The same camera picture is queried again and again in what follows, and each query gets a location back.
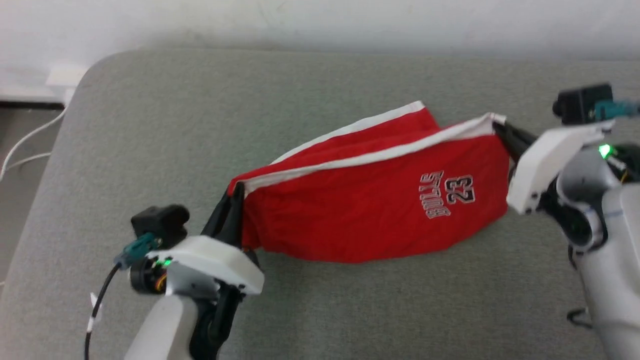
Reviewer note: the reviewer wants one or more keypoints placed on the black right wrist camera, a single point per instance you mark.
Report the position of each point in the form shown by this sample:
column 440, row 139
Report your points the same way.
column 580, row 102

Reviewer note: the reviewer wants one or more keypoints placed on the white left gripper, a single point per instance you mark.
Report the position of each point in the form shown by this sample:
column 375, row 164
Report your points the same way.
column 215, row 257

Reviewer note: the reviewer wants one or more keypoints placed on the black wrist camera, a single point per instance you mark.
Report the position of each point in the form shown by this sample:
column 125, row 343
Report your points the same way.
column 160, row 222
column 580, row 102

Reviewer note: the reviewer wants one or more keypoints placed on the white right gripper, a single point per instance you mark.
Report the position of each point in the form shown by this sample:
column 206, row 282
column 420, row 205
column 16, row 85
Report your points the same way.
column 542, row 160

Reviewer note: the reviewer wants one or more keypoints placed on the red basketball shorts white trim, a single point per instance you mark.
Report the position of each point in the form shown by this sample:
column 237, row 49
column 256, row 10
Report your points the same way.
column 360, row 210

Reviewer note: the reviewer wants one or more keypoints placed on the black baseboard strip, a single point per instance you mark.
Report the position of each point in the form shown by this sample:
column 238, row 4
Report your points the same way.
column 30, row 105

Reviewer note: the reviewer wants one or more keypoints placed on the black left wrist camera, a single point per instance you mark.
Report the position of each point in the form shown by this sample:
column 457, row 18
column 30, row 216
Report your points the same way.
column 160, row 222

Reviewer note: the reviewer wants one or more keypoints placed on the grey fabric sofa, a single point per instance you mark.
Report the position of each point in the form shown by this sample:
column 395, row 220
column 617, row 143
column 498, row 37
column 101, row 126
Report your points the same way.
column 350, row 310

